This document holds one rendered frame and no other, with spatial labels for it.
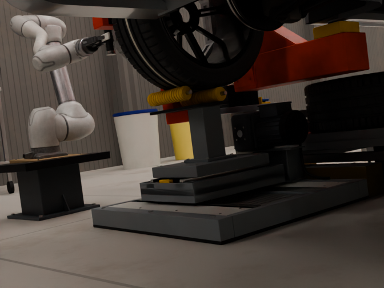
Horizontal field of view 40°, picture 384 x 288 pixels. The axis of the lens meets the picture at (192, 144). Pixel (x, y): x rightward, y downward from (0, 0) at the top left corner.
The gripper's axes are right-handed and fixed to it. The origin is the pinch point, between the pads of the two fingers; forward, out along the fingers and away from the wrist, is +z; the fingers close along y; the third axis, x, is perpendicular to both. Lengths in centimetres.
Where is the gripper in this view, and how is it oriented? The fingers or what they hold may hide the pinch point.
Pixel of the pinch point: (110, 36)
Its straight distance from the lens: 251.4
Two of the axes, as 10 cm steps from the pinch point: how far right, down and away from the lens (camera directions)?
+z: 6.2, -0.5, -7.8
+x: -1.3, -9.9, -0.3
